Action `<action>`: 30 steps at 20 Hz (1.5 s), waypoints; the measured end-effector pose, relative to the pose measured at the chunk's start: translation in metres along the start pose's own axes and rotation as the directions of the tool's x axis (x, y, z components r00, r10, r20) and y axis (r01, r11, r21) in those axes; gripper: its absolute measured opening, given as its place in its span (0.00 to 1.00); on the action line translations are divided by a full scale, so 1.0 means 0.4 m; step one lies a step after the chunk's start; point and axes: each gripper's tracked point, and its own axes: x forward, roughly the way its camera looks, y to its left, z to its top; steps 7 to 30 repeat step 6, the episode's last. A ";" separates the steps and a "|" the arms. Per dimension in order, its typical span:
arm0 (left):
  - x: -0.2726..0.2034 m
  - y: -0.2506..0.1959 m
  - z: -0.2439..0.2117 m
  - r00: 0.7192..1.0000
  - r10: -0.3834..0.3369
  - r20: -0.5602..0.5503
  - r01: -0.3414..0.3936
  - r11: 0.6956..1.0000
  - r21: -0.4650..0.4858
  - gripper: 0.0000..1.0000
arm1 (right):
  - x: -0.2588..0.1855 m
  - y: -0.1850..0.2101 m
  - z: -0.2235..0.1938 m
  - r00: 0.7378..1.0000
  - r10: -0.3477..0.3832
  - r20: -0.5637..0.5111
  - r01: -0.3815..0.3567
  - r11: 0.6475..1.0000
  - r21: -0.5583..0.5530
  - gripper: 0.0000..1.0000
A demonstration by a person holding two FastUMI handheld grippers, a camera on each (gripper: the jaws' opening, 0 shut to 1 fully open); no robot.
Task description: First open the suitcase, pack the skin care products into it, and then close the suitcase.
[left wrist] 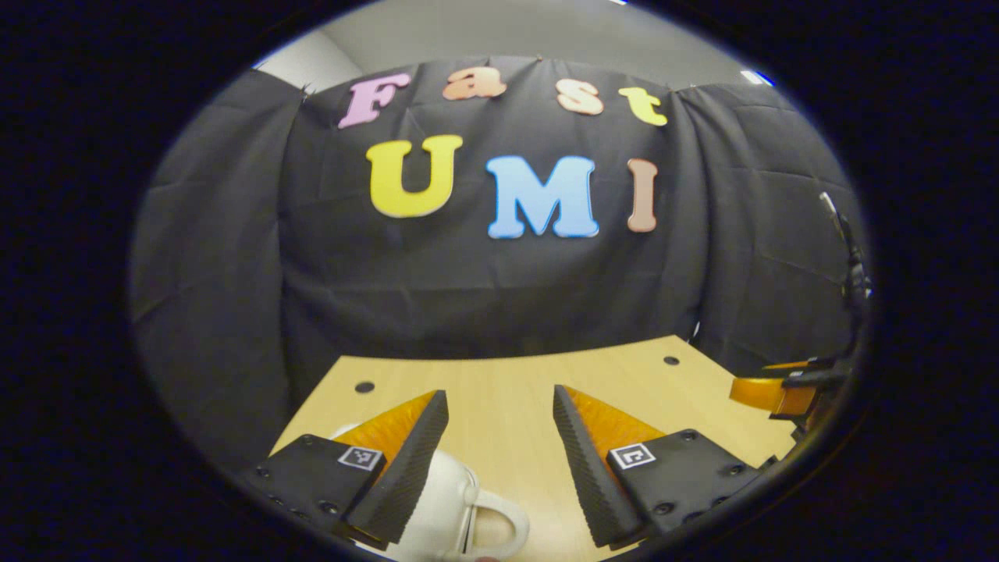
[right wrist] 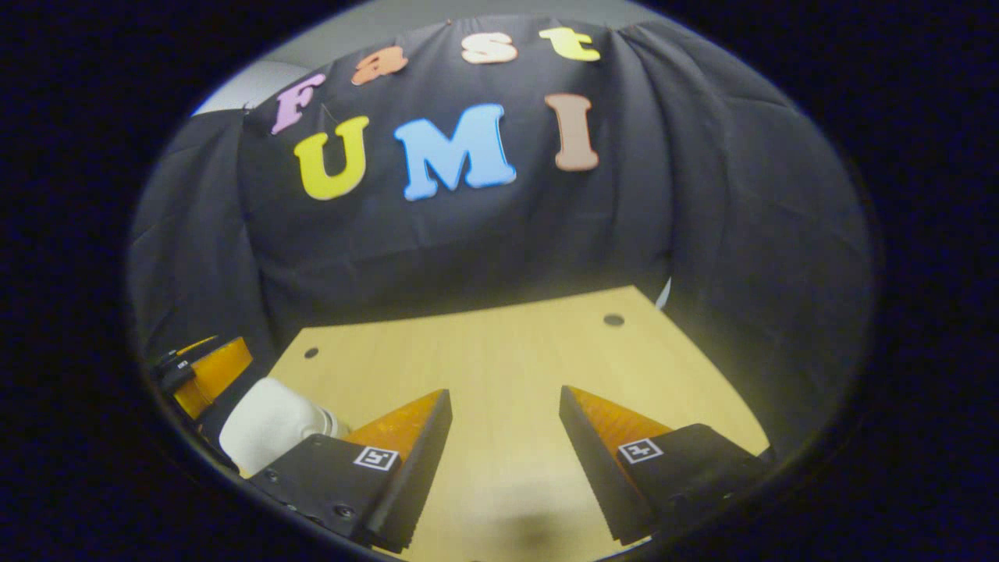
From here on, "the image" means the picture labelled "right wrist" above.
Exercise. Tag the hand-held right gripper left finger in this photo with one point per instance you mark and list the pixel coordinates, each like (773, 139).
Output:
(417, 476)

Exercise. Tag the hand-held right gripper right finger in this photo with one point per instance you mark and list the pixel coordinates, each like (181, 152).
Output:
(597, 468)

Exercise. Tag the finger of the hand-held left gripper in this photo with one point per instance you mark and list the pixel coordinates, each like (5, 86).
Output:
(195, 343)
(215, 373)

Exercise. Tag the white suitcase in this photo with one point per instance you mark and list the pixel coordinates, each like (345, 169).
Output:
(269, 425)

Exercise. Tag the white tag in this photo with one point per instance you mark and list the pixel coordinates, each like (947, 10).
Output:
(663, 293)

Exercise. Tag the black backdrop cloth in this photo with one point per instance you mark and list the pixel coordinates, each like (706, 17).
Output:
(468, 250)

